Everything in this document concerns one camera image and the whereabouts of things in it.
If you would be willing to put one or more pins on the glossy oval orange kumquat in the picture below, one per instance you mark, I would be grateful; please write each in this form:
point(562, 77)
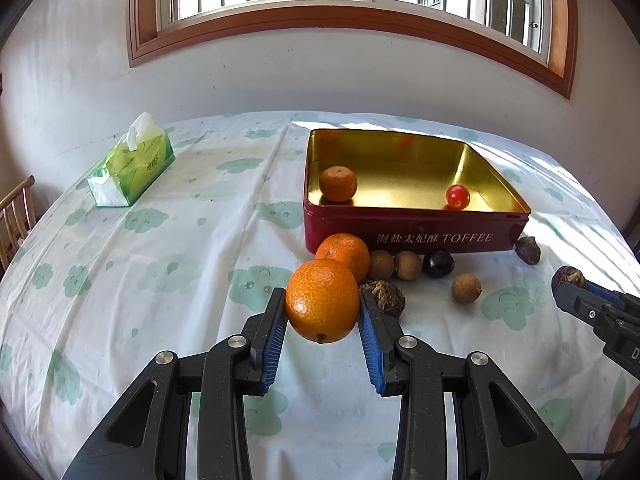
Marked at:
point(322, 300)

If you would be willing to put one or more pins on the brown wooden furniture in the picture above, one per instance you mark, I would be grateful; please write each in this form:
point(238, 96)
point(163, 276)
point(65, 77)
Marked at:
point(625, 425)

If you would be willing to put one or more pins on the red cherry tomato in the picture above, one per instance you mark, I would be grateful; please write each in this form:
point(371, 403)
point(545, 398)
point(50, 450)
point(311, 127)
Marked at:
point(457, 196)

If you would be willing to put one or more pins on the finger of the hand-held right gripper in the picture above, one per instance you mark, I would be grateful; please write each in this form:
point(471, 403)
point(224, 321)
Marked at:
point(605, 294)
point(575, 305)

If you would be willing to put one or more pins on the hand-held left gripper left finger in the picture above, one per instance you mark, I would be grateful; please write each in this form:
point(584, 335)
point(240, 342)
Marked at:
point(270, 345)

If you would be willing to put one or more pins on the brown longan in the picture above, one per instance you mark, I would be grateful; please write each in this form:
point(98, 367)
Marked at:
point(381, 265)
point(466, 289)
point(406, 265)

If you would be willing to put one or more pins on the green tissue pack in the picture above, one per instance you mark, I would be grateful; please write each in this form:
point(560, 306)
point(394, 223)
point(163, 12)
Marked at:
point(132, 170)

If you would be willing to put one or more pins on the wooden chair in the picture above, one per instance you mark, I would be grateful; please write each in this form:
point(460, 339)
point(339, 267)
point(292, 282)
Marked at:
point(15, 220)

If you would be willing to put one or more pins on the wooden framed window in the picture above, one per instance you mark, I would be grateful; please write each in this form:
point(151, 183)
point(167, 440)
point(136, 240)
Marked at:
point(350, 10)

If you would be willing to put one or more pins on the white cloud print tablecloth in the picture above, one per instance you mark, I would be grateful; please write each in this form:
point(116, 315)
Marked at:
point(175, 230)

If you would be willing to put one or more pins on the glossy dark chestnut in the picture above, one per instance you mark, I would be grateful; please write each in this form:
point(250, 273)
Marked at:
point(439, 263)

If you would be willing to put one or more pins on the red and gold tin box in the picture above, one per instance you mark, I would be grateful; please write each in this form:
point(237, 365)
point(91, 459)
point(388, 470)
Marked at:
point(410, 237)

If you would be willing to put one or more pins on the dark water chestnut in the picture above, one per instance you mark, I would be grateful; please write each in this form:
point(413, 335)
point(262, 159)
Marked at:
point(528, 250)
point(571, 276)
point(389, 300)

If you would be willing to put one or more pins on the orange mandarin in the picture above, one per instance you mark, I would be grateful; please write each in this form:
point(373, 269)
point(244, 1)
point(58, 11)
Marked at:
point(347, 252)
point(338, 184)

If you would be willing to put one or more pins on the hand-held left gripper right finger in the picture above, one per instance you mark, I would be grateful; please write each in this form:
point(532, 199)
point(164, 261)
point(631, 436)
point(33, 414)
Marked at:
point(372, 350)

